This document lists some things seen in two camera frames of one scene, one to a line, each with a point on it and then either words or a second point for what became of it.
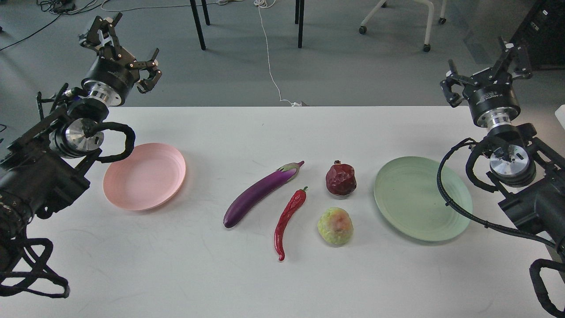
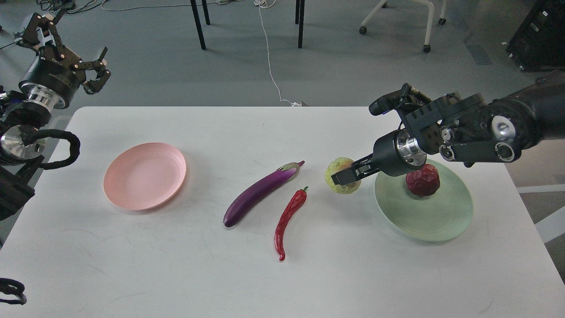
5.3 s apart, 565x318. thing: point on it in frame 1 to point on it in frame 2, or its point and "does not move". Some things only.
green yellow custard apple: x=336 y=225 to x=336 y=165
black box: x=542 y=33 does not move
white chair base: x=427 y=47 does not move
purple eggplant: x=259 y=188 does not move
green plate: x=406 y=192 does not move
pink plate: x=147 y=179 does not move
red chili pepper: x=297 y=202 does not move
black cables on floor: x=62 y=7 does not move
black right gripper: x=493 y=100 to x=396 y=153
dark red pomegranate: x=340 y=179 to x=423 y=182
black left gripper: x=115 y=74 to x=57 y=74
